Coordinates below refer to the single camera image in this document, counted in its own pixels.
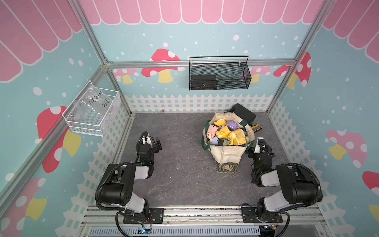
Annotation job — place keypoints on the clear plastic bag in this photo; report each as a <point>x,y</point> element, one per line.
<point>92,107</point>

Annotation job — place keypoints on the black box in basket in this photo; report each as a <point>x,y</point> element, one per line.
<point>203,82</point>

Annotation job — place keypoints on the black wire mesh basket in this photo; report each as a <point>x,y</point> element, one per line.
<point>232,72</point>

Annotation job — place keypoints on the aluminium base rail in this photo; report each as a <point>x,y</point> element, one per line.
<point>227,221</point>

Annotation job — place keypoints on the yellow handled pliers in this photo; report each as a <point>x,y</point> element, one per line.
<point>256,128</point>

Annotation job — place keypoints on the purple pencil sharpener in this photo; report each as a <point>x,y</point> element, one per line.
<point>232,125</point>

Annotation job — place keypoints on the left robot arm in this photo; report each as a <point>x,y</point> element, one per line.
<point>115,190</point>

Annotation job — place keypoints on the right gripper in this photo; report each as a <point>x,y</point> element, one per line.
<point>257,148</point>

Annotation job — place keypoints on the pink pencil sharpener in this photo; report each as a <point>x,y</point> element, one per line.
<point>211,131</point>

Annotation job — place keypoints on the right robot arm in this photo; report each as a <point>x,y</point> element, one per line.
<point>299,185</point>

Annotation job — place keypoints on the white wire basket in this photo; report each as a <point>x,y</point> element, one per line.
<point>82,128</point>

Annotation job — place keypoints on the black plastic tool case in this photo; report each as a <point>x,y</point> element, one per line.
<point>243,113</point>

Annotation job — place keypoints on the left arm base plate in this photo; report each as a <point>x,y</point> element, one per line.
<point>153,216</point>

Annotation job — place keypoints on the yellow flat pencil sharpener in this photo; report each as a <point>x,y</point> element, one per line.
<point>220,123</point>

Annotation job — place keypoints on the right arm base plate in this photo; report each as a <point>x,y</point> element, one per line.
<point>251,215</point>

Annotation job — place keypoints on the beige canvas tote bag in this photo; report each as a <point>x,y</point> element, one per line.
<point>226,157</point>

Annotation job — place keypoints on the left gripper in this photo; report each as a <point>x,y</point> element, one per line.
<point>157,143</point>

